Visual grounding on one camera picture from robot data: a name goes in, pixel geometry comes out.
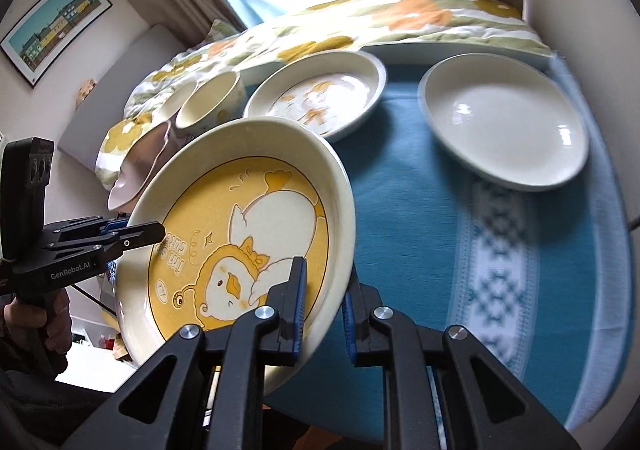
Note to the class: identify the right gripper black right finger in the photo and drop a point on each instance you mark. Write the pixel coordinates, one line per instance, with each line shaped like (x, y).
(377, 335)

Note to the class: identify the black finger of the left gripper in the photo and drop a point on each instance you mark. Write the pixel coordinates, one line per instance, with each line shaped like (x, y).
(110, 246)
(112, 226)

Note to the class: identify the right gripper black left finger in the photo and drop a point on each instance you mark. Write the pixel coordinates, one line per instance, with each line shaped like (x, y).
(271, 335)

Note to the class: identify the pink irregular bowl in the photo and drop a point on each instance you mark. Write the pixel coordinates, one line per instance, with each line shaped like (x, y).
(143, 161)

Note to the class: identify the yellow duck cartoon plate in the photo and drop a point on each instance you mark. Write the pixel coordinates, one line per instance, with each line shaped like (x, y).
(238, 204)

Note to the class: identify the white cream bowl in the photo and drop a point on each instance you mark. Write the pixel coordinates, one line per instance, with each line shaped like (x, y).
(175, 101)

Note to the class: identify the cream yellow bowl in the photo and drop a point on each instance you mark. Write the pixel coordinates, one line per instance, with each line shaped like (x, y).
(219, 100)

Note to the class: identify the white duck cartoon plate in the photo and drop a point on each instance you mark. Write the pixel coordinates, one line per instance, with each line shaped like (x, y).
(330, 93)

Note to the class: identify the plain white plate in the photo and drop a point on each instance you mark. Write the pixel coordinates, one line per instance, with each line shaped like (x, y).
(504, 120)

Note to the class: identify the person left hand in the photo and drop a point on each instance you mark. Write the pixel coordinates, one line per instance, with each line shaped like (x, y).
(24, 320)

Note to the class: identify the grey padded headboard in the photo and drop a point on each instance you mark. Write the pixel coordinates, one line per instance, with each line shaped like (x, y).
(104, 107)

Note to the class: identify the blue patterned tablecloth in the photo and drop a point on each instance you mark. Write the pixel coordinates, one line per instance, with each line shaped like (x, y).
(544, 280)

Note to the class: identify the framed houses picture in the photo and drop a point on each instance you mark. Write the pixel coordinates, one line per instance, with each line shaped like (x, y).
(43, 33)

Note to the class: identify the floral striped quilt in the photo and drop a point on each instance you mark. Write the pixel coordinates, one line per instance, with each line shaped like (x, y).
(336, 25)

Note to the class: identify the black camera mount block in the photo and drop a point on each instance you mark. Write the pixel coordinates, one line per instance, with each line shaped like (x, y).
(25, 174)

